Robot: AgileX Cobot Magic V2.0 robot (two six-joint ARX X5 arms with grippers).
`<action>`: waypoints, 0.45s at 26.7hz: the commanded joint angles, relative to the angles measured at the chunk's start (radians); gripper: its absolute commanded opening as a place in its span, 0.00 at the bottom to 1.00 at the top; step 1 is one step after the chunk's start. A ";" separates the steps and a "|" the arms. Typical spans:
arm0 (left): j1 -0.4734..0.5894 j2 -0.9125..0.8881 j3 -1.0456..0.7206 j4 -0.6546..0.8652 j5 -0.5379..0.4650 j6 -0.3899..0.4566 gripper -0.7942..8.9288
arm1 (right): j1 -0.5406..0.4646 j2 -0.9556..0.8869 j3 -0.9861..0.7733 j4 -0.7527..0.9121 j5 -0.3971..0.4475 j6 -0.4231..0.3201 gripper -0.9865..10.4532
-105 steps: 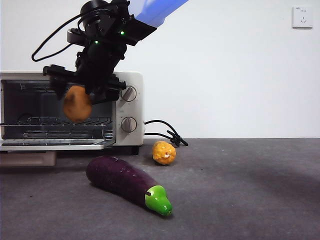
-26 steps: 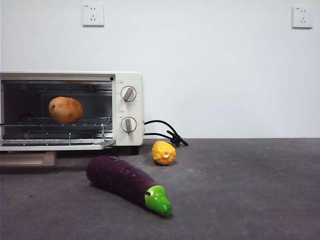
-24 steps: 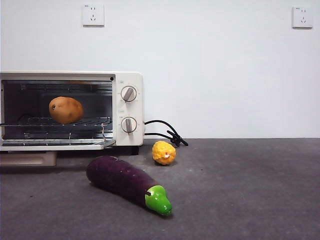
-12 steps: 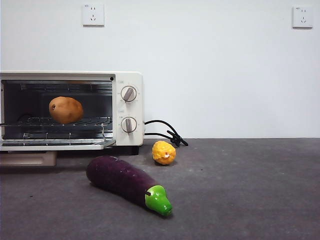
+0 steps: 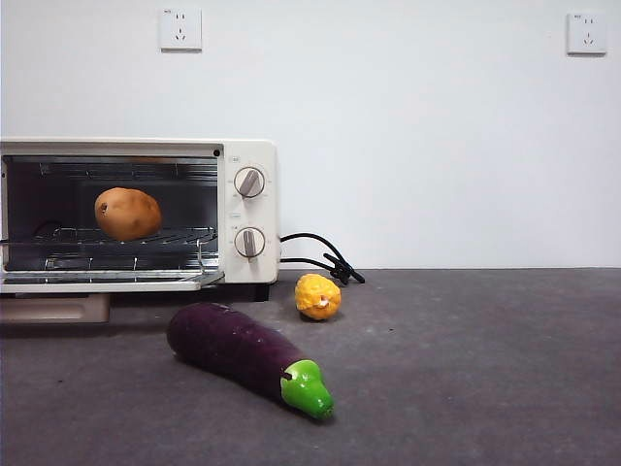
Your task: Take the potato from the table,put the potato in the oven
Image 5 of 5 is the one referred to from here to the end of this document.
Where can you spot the purple toy eggplant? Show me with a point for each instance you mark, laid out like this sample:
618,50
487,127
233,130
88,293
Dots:
233,344

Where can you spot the brown potato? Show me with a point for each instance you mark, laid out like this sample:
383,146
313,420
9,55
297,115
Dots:
128,213

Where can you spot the grey oven knob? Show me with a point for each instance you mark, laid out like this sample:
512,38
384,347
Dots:
250,242
250,182

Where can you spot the cream toaster oven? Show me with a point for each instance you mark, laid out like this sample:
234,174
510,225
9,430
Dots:
252,213

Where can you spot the white wall socket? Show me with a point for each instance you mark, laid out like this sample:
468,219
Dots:
587,34
180,29

